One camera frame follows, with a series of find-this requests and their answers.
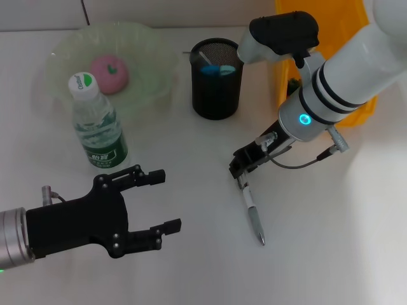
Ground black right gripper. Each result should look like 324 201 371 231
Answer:
228 119 293 180

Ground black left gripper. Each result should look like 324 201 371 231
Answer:
25 164 183 259

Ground grey white ballpoint pen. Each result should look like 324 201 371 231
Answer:
237 173 266 247

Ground clear green-label water bottle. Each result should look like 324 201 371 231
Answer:
67 72 131 174

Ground green plastic wrapper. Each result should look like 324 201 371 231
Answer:
287 77 302 97

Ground blue scissors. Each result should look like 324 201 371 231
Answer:
200 64 237 77

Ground transparent plastic ruler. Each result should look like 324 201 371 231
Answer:
182 50 211 65

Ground pink toy peach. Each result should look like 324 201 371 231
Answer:
90 54 130 95

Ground black mesh pen holder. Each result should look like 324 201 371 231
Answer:
189 37 246 121

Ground green glass fruit plate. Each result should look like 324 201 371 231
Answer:
46 21 179 121

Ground yellow plastic bin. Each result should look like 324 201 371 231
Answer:
273 0 380 128

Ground right gripper cable with connector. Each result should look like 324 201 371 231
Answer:
256 125 350 170

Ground gripper cable with connector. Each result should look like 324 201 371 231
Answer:
256 125 350 170
40 186 67 208

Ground left gripper cable with connector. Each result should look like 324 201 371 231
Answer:
40 186 67 208

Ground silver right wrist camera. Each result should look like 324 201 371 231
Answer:
238 11 321 69

